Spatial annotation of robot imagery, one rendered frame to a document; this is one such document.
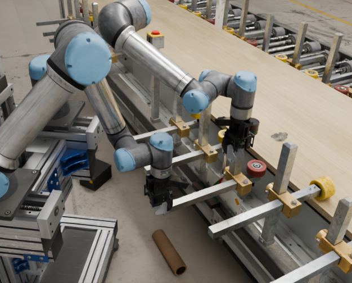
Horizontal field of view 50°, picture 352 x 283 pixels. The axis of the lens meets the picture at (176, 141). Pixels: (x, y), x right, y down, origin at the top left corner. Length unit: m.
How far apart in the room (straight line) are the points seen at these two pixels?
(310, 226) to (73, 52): 1.17
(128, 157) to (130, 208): 1.49
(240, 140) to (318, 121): 0.75
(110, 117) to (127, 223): 1.42
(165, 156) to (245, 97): 0.32
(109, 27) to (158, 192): 0.57
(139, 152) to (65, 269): 1.06
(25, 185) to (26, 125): 0.34
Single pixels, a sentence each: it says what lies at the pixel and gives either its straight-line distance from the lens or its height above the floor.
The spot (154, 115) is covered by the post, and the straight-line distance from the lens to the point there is 2.18.
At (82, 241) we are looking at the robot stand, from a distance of 2.21.
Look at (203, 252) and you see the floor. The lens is 2.41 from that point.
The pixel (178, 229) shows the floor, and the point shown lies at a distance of 2.51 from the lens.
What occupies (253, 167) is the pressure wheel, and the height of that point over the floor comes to 0.90.
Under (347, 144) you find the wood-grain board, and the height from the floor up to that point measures 0.90.
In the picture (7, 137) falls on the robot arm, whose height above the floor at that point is 1.32.
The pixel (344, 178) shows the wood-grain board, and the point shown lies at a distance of 1.67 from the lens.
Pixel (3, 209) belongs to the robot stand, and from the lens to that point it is 1.26.
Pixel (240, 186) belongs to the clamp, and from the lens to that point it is 1.55.
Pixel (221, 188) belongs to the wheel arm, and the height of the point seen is 0.86.
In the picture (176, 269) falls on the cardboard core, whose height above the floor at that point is 0.07.
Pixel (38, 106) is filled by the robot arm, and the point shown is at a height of 1.39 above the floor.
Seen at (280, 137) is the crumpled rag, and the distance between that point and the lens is 1.78.
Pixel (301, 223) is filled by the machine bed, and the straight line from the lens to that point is 1.71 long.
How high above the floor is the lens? 1.86
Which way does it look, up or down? 35 degrees down
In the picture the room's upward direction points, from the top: 2 degrees clockwise
